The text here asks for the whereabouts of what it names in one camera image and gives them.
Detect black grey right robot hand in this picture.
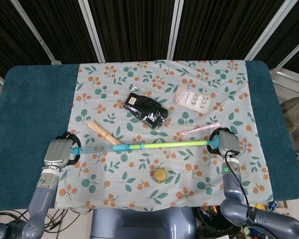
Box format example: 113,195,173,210
207,126,241,158

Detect black grey left robot hand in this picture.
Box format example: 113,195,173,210
43,131,81,173

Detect green blue water pump toy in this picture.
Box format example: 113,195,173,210
71,139,220,155

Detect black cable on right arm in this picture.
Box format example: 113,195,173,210
224,149,251,213

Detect bundle of wooden sticks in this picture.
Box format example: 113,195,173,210
87,119,124,146

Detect black folding screen white frames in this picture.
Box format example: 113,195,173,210
0,0,299,78

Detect blue-grey robot torso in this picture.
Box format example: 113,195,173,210
89,206,198,239

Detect pink toothbrush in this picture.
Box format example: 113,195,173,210
180,122,221,136

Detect black floor cables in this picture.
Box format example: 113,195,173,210
0,208,74,234

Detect black bin with clutter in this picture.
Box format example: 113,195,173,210
196,203,242,239

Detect seated person in beige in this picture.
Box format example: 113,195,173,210
280,96,299,150

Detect gold green painted cup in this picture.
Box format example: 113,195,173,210
149,164,168,185

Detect floral print tablecloth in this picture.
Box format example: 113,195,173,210
54,59,275,209

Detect black gloves in plastic bag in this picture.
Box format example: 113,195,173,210
122,92,170,131

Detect teal table cover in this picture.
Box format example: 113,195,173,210
0,59,299,211

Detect false eyelashes card pack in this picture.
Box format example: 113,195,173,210
172,85,213,116

